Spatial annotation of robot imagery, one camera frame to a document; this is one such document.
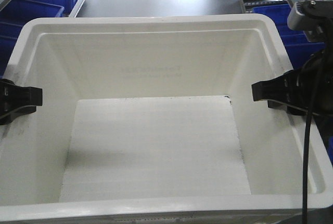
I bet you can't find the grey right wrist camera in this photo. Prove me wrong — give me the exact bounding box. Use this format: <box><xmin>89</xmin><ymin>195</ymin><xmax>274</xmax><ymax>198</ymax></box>
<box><xmin>287</xmin><ymin>0</ymin><xmax>332</xmax><ymax>31</ymax></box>

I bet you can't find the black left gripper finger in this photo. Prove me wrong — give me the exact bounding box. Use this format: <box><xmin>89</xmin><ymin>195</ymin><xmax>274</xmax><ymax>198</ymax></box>
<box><xmin>1</xmin><ymin>78</ymin><xmax>43</xmax><ymax>125</ymax></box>

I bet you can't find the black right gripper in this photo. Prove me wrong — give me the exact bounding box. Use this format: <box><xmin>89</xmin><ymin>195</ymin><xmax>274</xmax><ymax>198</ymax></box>
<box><xmin>251</xmin><ymin>50</ymin><xmax>332</xmax><ymax>117</ymax></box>

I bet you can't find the black right cable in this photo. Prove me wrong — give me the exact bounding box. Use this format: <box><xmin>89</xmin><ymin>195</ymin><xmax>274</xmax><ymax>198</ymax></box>
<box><xmin>301</xmin><ymin>52</ymin><xmax>326</xmax><ymax>224</ymax></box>

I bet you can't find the white translucent plastic tote bin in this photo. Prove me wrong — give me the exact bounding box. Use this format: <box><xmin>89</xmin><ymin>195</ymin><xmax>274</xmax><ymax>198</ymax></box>
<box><xmin>0</xmin><ymin>13</ymin><xmax>333</xmax><ymax>224</ymax></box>

